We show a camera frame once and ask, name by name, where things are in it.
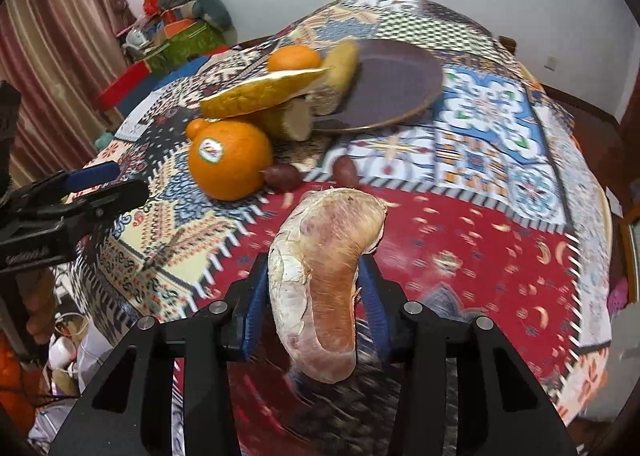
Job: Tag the red box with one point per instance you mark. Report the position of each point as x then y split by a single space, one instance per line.
120 83

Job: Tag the striped curtain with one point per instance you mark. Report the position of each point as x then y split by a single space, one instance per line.
60 36

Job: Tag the pink object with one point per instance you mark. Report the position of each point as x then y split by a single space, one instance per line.
620 296

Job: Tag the person's left hand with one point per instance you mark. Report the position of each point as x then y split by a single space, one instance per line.
41 306

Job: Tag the patchwork patterned tablecloth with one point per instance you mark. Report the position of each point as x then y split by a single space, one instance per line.
475 236

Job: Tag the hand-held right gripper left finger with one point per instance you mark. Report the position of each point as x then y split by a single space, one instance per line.
252 321

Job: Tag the blue cloth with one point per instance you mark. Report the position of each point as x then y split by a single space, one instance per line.
177 67

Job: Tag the wall outlet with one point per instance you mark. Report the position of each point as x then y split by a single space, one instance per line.
550 62

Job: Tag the brown round plate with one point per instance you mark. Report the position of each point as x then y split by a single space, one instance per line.
390 81

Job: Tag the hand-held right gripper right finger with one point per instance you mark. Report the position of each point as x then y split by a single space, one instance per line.
376 308

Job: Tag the white plastic bag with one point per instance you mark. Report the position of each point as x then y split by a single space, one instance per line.
67 351

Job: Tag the tan cylindrical fruit piece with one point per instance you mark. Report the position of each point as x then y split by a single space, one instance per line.
287 121

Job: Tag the wooden chair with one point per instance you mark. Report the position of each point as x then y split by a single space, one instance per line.
629 246

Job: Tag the red jujube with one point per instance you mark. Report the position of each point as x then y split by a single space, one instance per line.
346 171
282 176

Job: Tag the yellow cylindrical fruit piece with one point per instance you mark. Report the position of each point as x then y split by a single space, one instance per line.
345 66

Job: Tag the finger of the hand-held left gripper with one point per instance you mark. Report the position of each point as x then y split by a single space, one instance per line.
115 197
92 175

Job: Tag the large orange with sticker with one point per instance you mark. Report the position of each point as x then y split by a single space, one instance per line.
235 171

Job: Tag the tan rind fruit wedge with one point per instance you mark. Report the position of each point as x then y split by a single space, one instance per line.
325 276

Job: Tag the yellow bumpy fruit wedge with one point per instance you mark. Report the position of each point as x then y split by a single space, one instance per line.
260 92

